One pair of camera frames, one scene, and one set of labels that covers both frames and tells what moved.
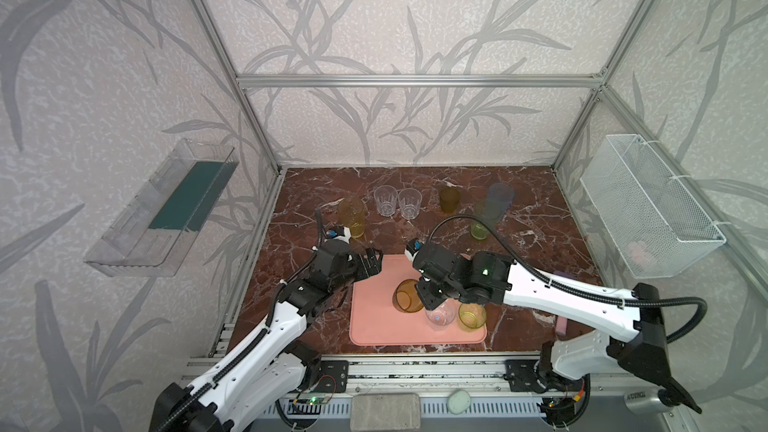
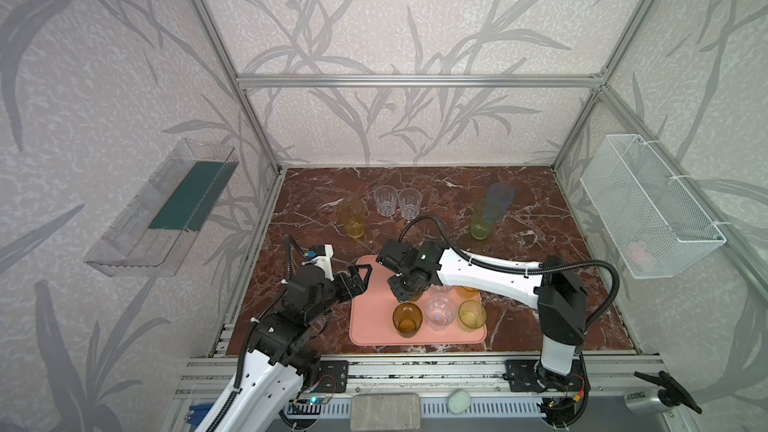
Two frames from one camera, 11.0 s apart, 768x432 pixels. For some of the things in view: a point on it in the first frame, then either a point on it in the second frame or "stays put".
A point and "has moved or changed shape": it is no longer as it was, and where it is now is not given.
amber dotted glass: [405, 296] has moved or changed shape
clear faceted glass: [410, 200] stays put
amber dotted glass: [449, 199] to [416, 296]
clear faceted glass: [385, 197] stays put
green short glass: [472, 315] stays put
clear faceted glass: [444, 315] stays put
